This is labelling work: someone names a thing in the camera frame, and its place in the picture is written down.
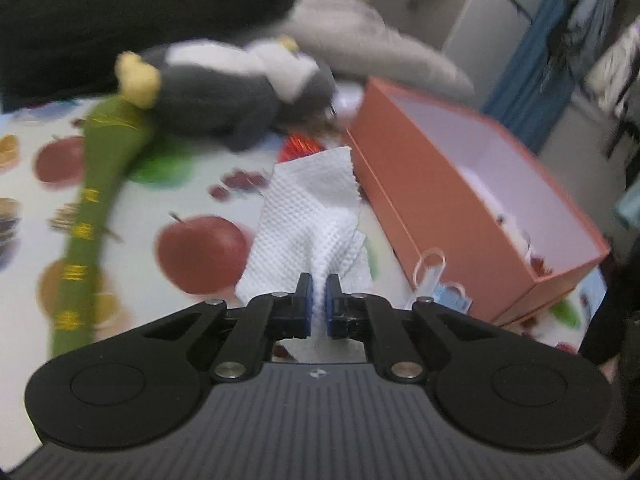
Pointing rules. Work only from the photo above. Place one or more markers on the fruit print bed sheet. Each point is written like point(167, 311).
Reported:
point(150, 195)

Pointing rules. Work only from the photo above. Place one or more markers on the white paper towel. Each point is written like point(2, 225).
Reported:
point(300, 220)

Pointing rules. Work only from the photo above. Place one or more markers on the pink cardboard box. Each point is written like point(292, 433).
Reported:
point(425, 185)

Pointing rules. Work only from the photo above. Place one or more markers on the hanging clothes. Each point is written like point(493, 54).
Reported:
point(610, 60)

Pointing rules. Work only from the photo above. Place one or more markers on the grey penguin plush toy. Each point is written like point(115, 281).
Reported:
point(210, 100)

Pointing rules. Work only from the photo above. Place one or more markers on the face mask with ear loops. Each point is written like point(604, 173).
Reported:
point(450, 300)

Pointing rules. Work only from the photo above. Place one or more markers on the grey wardrobe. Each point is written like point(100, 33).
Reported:
point(450, 5)

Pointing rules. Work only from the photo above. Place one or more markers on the red shiny wrapper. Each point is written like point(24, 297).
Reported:
point(300, 147)

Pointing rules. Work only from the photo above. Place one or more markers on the green plush stick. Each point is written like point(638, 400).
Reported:
point(100, 170)

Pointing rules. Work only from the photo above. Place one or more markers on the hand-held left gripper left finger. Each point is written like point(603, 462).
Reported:
point(306, 306)

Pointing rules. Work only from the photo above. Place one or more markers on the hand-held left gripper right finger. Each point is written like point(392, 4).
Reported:
point(330, 306)

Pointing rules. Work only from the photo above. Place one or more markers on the black jacket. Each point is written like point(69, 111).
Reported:
point(125, 10)

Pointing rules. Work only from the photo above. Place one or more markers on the blue curtain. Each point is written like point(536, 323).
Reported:
point(530, 75)

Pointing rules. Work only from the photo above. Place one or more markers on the black and white panda plush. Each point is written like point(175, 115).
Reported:
point(515, 232)

